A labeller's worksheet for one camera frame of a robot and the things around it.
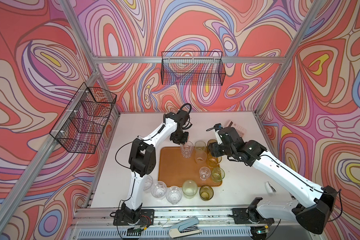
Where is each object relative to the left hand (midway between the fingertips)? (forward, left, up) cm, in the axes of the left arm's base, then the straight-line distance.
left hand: (185, 142), depth 91 cm
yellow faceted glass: (-9, -18, -10) cm, 22 cm away
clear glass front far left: (-22, +22, -10) cm, 32 cm away
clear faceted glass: (-1, -1, -7) cm, 7 cm away
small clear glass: (-17, -11, -8) cm, 21 cm away
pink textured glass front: (-7, -9, -5) cm, 13 cm away
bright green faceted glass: (-17, -19, -8) cm, 27 cm away
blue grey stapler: (-43, 0, -6) cm, 44 cm away
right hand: (-11, -15, +10) cm, 21 cm away
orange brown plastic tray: (-14, +7, -9) cm, 18 cm away
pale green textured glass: (+2, -10, -5) cm, 11 cm away
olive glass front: (-27, -11, -9) cm, 31 cm away
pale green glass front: (-25, -2, -9) cm, 27 cm away
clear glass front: (-25, +15, -10) cm, 31 cm away
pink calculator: (+16, -41, -8) cm, 45 cm away
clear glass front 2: (-28, +7, -10) cm, 30 cm away
